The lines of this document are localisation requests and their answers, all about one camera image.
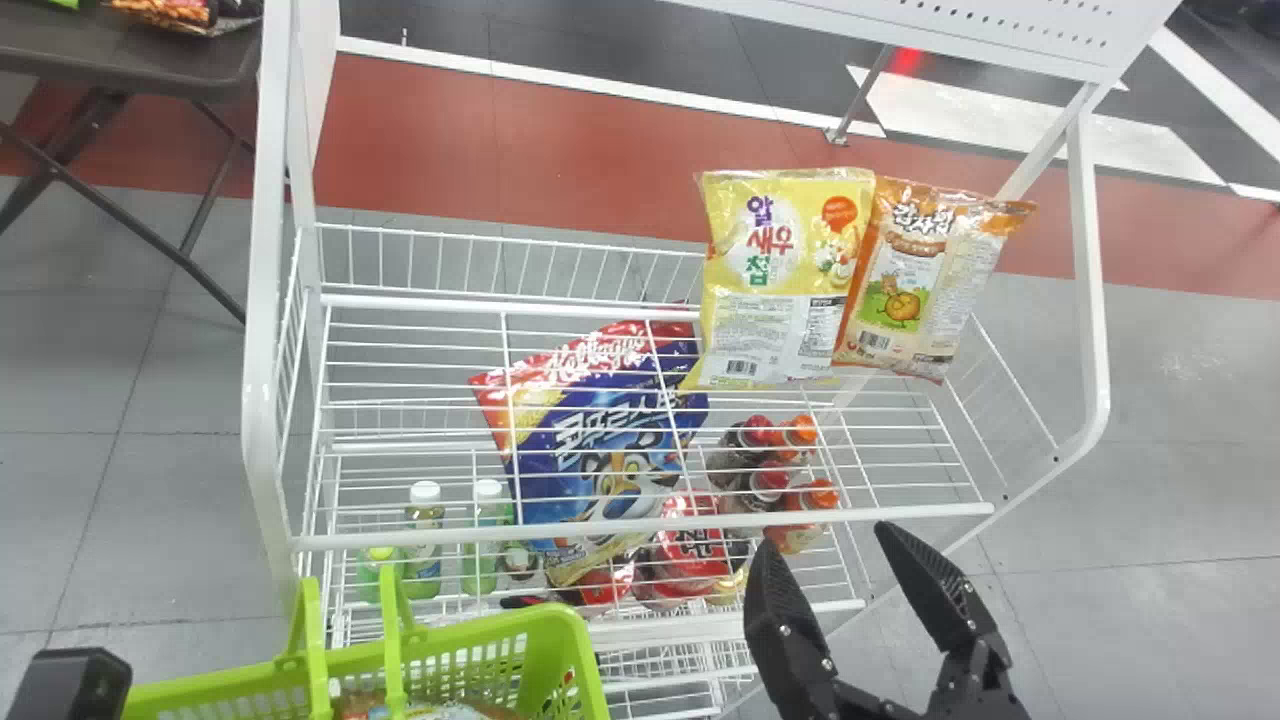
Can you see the orange bottle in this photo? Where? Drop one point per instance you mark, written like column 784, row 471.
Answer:
column 800, row 431
column 805, row 515

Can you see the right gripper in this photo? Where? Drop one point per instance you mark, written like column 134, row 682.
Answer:
column 985, row 706

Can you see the dark bottle with red cap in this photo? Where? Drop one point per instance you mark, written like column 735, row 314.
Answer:
column 765, row 487
column 742, row 450

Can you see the red noodle cup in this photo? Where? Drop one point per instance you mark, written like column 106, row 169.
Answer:
column 603, row 585
column 692, row 545

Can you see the green basket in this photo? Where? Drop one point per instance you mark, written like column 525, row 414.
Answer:
column 520, row 655

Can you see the yellow snack packet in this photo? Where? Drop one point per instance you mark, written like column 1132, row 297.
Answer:
column 775, row 270

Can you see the green bottle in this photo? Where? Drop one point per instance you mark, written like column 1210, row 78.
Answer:
column 488, row 500
column 374, row 572
column 425, row 500

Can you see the dark side table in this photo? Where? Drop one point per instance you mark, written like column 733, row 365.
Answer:
column 120, row 55

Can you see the blue cereal bag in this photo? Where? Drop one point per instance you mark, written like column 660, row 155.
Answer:
column 600, row 440

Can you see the orange snack packet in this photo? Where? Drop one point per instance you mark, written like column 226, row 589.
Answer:
column 915, row 280
column 175, row 12

